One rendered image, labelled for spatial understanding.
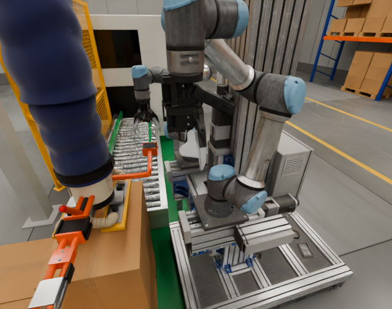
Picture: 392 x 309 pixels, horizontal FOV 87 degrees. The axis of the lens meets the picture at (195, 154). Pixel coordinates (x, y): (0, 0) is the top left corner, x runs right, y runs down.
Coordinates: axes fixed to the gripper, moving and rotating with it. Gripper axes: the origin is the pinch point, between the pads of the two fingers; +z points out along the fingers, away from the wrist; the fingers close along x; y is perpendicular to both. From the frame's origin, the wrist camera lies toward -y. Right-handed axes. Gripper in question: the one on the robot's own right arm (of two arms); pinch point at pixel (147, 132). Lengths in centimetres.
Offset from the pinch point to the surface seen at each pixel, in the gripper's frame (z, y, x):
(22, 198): 95, -71, -136
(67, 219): 9, 52, -29
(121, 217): 21.7, 41.8, -13.3
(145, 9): -116, -892, -17
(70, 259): 10, 68, -23
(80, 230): 10, 57, -23
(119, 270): 35, 58, -14
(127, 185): 21.8, 19.4, -13.0
